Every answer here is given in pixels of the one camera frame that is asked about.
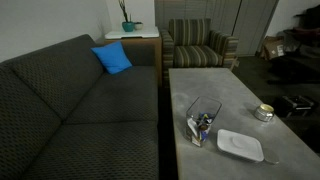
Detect white square lid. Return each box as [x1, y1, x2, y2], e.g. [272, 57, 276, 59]
[216, 128, 265, 164]

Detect wooden side table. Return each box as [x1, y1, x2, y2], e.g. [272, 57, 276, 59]
[103, 35, 163, 88]

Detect black box appliance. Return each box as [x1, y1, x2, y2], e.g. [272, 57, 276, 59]
[273, 95, 316, 118]

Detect cardboard box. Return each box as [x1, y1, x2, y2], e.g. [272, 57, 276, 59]
[259, 35, 286, 61]

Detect grey window blinds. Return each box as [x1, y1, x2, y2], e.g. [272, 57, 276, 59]
[154, 0, 242, 33]

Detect dark grey fabric sofa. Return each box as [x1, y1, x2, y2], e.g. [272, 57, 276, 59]
[0, 33, 164, 180]

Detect clear container with candies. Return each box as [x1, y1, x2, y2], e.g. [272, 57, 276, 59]
[185, 96, 223, 148]

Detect candle in silver tin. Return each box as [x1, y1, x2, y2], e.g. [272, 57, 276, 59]
[253, 103, 276, 123]

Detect grey closet door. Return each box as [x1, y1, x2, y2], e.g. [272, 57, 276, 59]
[232, 0, 280, 57]

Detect blue throw cushion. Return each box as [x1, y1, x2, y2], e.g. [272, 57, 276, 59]
[90, 41, 133, 75]

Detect plant in teal pot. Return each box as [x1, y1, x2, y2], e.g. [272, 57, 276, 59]
[118, 0, 136, 33]

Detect striped armchair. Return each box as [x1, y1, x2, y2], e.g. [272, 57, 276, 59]
[160, 18, 240, 88]

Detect dark furniture piece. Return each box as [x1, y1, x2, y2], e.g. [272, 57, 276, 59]
[266, 4, 320, 85]

